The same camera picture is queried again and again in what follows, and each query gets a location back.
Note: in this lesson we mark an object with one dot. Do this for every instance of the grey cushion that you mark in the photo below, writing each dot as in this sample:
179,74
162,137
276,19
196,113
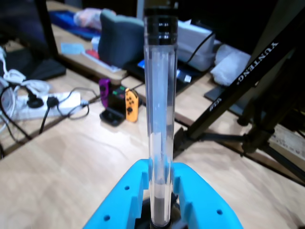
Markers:
119,40

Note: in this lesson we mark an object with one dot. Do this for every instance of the wooden desk riser shelf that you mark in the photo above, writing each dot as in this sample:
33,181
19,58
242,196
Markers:
78,63

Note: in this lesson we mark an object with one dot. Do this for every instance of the black camera tripod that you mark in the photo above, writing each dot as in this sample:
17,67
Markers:
250,74

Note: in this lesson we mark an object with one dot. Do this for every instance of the black controller charging dock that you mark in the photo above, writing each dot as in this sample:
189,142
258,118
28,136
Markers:
112,117

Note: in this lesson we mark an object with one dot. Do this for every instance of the purple game controller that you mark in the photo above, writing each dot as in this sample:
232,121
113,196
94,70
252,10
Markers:
104,90

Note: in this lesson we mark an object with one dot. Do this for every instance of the blue tray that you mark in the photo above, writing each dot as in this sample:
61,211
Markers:
71,28

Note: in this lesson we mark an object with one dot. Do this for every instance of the orange game controller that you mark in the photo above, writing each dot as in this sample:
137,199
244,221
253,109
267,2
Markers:
131,105

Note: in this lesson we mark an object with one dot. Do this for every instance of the white plastic bag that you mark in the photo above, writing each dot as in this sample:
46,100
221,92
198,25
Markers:
228,64

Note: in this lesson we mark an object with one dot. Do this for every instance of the black monitor with stand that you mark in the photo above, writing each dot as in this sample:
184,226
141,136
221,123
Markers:
35,69

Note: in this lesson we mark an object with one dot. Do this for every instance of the light blue card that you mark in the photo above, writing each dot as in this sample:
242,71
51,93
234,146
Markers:
71,48

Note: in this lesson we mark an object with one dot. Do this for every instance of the clear barrel pen black cap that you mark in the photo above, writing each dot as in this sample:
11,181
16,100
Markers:
160,95

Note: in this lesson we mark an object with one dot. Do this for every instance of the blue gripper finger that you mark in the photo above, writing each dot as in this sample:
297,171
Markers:
119,202
205,205

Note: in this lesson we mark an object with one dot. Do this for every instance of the black desk mat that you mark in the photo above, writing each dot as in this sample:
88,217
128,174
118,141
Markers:
219,95

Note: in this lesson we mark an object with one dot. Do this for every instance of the white box device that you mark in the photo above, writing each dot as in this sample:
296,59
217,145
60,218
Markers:
188,45

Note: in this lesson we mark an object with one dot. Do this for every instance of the white power strip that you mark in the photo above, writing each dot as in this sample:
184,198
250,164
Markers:
69,97

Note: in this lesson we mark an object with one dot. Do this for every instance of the pink plastic bag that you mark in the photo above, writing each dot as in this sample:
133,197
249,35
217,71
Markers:
88,17

